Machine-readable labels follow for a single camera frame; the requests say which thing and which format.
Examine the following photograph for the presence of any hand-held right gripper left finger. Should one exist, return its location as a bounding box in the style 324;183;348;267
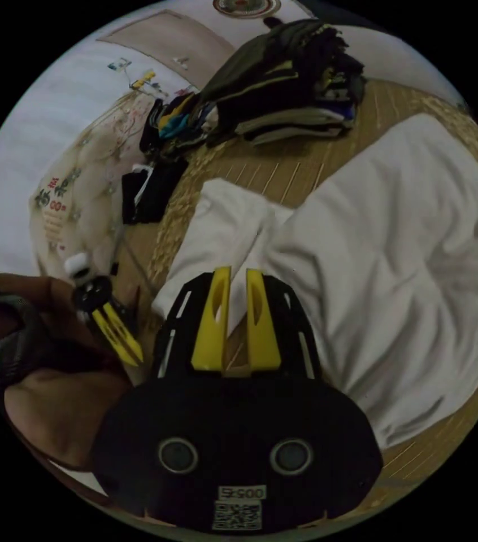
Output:
191;266;232;371

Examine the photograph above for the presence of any person's left hand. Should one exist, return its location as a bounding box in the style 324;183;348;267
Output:
27;275;111;363

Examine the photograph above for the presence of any black garment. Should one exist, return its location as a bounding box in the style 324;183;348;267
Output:
120;158;190;226

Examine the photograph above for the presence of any person's body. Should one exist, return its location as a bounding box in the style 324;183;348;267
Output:
0;273;140;482

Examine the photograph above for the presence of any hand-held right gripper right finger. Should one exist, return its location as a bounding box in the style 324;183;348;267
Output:
245;268;283;370

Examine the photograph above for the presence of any white printed quilt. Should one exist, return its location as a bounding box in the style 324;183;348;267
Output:
30;89;160;278

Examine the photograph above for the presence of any white patterned short sleeve shirt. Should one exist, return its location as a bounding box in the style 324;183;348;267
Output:
151;113;478;451

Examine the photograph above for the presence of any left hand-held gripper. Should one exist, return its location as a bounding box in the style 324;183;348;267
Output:
72;274;145;368

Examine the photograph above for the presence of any colourful pile of clothes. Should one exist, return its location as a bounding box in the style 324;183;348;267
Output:
138;90;219;163

